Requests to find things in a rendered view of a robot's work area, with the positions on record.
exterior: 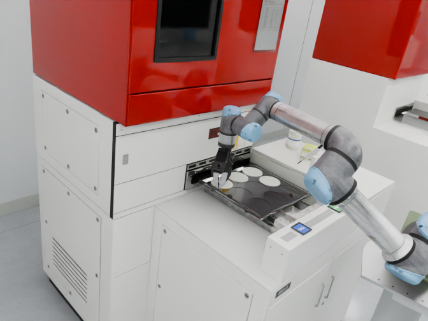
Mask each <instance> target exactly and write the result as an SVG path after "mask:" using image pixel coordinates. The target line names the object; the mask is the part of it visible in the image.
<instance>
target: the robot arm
mask: <svg viewBox="0 0 428 321"><path fill-rule="evenodd" d="M221 116H222V118H221V123H220V130H219V133H218V135H219V137H218V146H220V147H221V148H218V152H217V154H216V157H215V158H214V160H215V161H214V162H212V165H211V175H212V178H213V181H214V183H215V185H216V187H217V188H218V189H220V188H221V187H223V186H224V184H225V183H226V181H227V180H228V179H229V177H230V175H231V173H232V165H233V162H234V156H235V153H231V151H232V148H234V146H235V143H236V139H237V135H238V136H240V137H241V138H243V139H245V140H247V141H249V142H255V141H257V140H258V139H259V138H260V136H261V134H262V126H263V125H264V124H265V123H266V122H267V121H268V119H269V118H270V119H272V120H275V121H277V122H279V123H281V124H282V125H284V126H286V127H288V128H290V129H292V130H294V131H296V132H298V133H299V134H302V135H303V136H306V137H307V138H309V139H312V140H313V141H315V142H317V143H319V144H321V145H323V148H324V150H325V152H324V153H323V154H322V155H321V156H320V158H319V159H318V160H317V161H316V163H314V165H312V167H310V168H309V170H308V172H307V173H306V174H305V176H304V178H303V181H304V185H305V187H306V189H307V190H308V192H309V193H310V194H311V195H312V196H313V197H314V198H315V199H316V200H317V201H318V202H320V203H322V204H324V205H327V204H330V205H331V206H338V207H339V208H340V209H341V210H342V211H343V212H344V213H345V214H346V215H347V216H348V217H349V218H350V219H351V220H352V221H353V222H354V223H355V224H356V225H357V226H358V227H359V228H360V229H361V230H362V231H363V232H364V233H365V234H366V235H367V236H368V237H369V238H370V239H371V240H372V241H373V242H374V243H375V244H376V245H377V246H378V247H379V248H380V249H381V250H382V257H383V258H384V259H385V260H386V261H387V262H386V263H385V265H384V267H385V269H387V270H388V271H389V272H391V273H392V274H393V275H395V276H397V277H398V278H400V279H402V280H404V281H405V282H407V283H410V284H412V285H418V284H419V283H420V282H421V281H422V280H423V279H424V278H425V276H426V274H427V273H428V212H426V213H424V214H423V215H421V216H420V217H419V219H418V221H417V224H416V225H415V226H414V227H413V228H411V229H410V231H409V233H408V234H401V233H400V232H399V231H398V229H397V228H396V227H395V226H394V225H393V224H392V223H391V222H390V221H389V220H388V219H387V218H386V217H385V216H384V215H383V214H382V213H381V212H380V211H379V210H378V209H377V208H376V207H375V206H374V205H373V204H372V203H371V202H370V201H369V200H368V199H367V198H366V197H365V196H364V194H363V193H362V192H361V191H360V190H359V189H358V188H357V181H356V180H355V179H354V178H353V174H354V173H355V172H356V170H358V169H359V167H360V165H361V163H362V158H363V154H362V147H361V145H360V143H359V141H358V139H357V138H356V137H355V136H354V135H353V133H352V132H350V131H349V130H348V129H346V128H344V127H342V126H340V125H334V126H333V125H331V124H328V123H326V122H324V121H322V120H319V119H317V118H315V117H313V116H311V115H309V114H307V113H305V112H302V111H300V110H298V109H295V108H293V107H291V106H289V105H287V104H285V103H283V99H282V97H281V96H280V95H279V94H277V93H276V92H275V91H272V90H271V91H269V92H268V93H267V94H266V95H265V96H263V97H262V99H261V100H260V101H259V102H258V103H257V104H256V105H255V106H254V107H253V108H252V109H251V110H250V112H249V113H248V114H247V115H246V116H245V117H243V116H241V109H240V108H239V107H237V106H232V105H228V106H224V108H223V112H222V115H221ZM232 154H233V155H232ZM231 163H232V165H231ZM220 174H221V177H222V179H221V181H220V184H219V182H218V181H219V175H220Z"/></svg>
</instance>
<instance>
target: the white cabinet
mask: <svg viewBox="0 0 428 321"><path fill-rule="evenodd" d="M369 241H371V239H370V238H369V237H368V236H367V235H366V234H365V233H364V232H363V231H362V230H361V229H360V228H359V227H357V228H356V229H354V232H352V233H351V234H349V235H348V236H347V237H345V238H344V239H342V240H341V241H340V242H338V243H337V244H335V245H334V246H333V247H331V248H330V249H328V251H326V252H324V253H323V254H322V255H321V256H319V257H317V258H316V259H315V260H314V261H312V262H311V263H309V264H308V265H307V266H305V267H304V268H302V269H301V270H300V271H298V272H297V273H296V274H294V275H293V276H291V277H290V278H289V279H288V280H286V281H285V282H283V283H282V284H281V285H279V286H278V287H277V288H275V289H274V290H272V291H271V292H269V291H268V290H266V289H265V288H264V287H262V286H261V285H259V284H258V283H257V282H256V281H254V280H253V279H251V278H250V277H249V276H248V275H246V274H244V272H242V271H241V270H239V269H238V268H237V267H236V266H234V265H233V264H231V263H230V262H229V261H228V260H226V259H225V258H223V257H222V256H221V255H219V254H218V253H216V252H215V251H214V250H212V249H211V248H210V247H209V246H207V245H206V244H204V243H203V242H202V241H201V240H199V239H198V238H196V237H195V236H194V235H192V234H191V233H189V231H187V230H186V229H184V228H183V227H182V226H180V225H179V224H177V223H176V222H175V221H174V220H172V219H171V218H169V217H168V216H167V215H165V214H164V213H163V212H161V211H160V210H159V209H157V208H156V207H155V213H154V221H153V235H152V249H151V257H150V270H149V278H148V292H147V300H146V314H145V321H341V320H342V319H343V318H344V317H345V315H346V312H347V309H348V307H349V304H350V301H351V299H352V296H353V293H354V291H355V288H356V286H357V282H358V281H359V277H360V274H361V266H362V250H363V248H364V247H365V245H366V243H367V242H369Z"/></svg>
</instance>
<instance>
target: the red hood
mask: <svg viewBox="0 0 428 321"><path fill-rule="evenodd" d="M288 2H289V0H29V6H30V18H31V41H32V64H33V73H35V74H37V75H38V76H40V77H42V78H43V79H45V80H47V81H48V82H50V83H52V84H54V85H55V86H57V87H58V88H60V89H62V90H64V91H66V92H67V93H69V94H71V95H72V96H74V97H76V98H77V99H79V100H81V101H83V102H84V103H86V104H88V105H89V106H91V107H93V108H95V109H96V110H98V111H100V112H101V113H103V114H105V115H106V116H108V117H110V118H112V119H113V120H115V121H117V122H118V123H119V124H122V125H123V126H125V127H129V126H133V125H140V124H147V123H151V122H158V121H162V120H169V119H173V118H180V117H186V116H191V115H197V114H202V113H209V112H213V111H220V110H223V108H224V106H228V105H232V106H237V107H242V106H248V105H253V104H257V103H258V102H259V101H260V100H261V99H262V97H263V96H265V95H266V94H267V93H268V92H269V91H270V90H271V84H272V81H273V75H274V71H275V66H276V60H277V56H278V50H279V46H280V40H281V36H282V31H283V25H284V21H285V16H286V12H287V6H288Z"/></svg>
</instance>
